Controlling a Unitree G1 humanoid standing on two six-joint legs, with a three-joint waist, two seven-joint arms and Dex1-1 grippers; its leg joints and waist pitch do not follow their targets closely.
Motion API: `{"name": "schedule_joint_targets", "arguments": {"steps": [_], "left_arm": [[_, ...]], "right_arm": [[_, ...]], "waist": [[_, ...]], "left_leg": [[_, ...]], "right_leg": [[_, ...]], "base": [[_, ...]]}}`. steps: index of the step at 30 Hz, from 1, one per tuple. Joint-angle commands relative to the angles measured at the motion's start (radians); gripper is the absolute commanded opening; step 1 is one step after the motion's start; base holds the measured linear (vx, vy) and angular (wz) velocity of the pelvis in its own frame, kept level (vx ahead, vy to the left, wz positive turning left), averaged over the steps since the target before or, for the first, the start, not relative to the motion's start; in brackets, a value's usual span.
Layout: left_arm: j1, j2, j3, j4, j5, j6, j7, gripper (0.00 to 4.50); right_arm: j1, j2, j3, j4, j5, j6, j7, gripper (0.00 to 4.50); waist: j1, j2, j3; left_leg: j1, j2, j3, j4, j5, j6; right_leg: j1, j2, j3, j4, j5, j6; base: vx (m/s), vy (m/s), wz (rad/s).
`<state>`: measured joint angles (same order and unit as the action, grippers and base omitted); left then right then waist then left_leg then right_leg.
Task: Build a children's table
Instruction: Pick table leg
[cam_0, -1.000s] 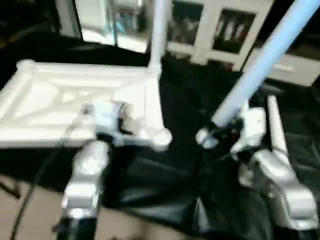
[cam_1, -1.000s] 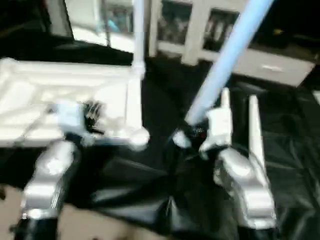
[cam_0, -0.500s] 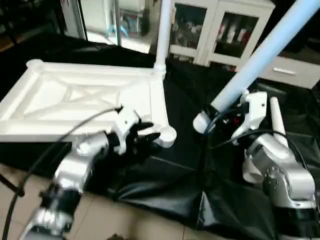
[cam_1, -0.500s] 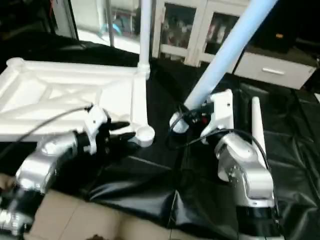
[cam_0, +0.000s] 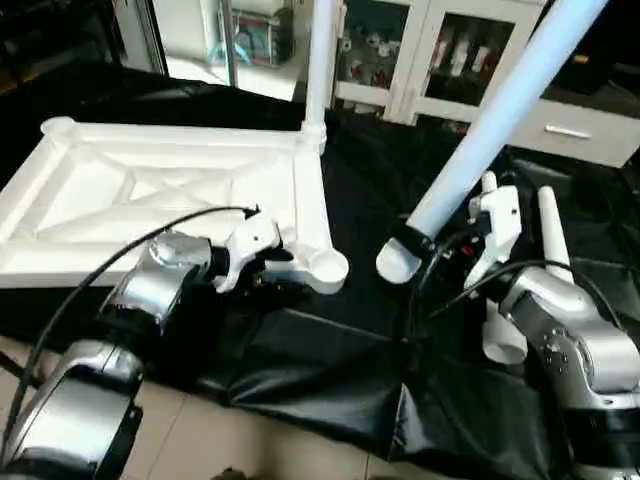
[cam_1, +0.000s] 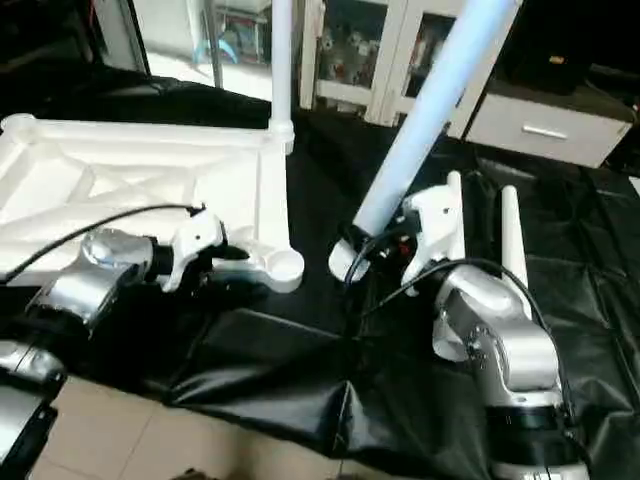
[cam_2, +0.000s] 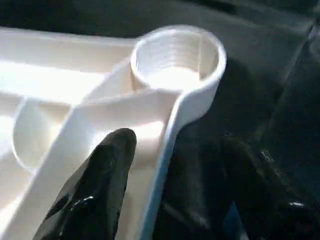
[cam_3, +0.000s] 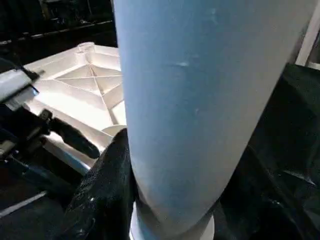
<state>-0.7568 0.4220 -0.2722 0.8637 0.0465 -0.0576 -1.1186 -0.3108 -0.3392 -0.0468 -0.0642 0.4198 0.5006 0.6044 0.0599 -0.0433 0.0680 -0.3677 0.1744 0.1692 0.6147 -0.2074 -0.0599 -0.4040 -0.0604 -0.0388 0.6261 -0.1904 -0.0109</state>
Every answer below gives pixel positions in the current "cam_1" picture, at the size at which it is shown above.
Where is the white plastic table top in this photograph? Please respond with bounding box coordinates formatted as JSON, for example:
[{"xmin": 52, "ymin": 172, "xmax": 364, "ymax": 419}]
[{"xmin": 0, "ymin": 113, "xmax": 306, "ymax": 295}]

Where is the white plastic table leg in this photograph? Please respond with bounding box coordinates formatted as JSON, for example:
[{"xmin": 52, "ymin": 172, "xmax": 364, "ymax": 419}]
[
  {"xmin": 499, "ymin": 184, "xmax": 531, "ymax": 293},
  {"xmin": 267, "ymin": 0, "xmax": 298, "ymax": 153},
  {"xmin": 327, "ymin": 0, "xmax": 524, "ymax": 285},
  {"xmin": 446, "ymin": 170, "xmax": 468, "ymax": 263}
]

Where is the black work surface mat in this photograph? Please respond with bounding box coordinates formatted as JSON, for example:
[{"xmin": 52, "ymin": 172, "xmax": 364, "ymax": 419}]
[{"xmin": 0, "ymin": 62, "xmax": 640, "ymax": 480}]

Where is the white glass door cabinet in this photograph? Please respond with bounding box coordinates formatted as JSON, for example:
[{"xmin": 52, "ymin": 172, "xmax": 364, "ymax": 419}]
[{"xmin": 298, "ymin": 0, "xmax": 521, "ymax": 139}]

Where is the white drawer unit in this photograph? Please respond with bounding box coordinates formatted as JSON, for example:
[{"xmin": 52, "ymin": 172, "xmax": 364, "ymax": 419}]
[{"xmin": 465, "ymin": 92, "xmax": 633, "ymax": 169}]

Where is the colourful background box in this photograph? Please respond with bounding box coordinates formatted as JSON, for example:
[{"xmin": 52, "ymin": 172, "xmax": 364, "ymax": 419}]
[{"xmin": 195, "ymin": 0, "xmax": 271, "ymax": 71}]

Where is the black equipment box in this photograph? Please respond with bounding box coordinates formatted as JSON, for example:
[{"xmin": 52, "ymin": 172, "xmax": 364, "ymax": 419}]
[{"xmin": 500, "ymin": 0, "xmax": 601, "ymax": 96}]

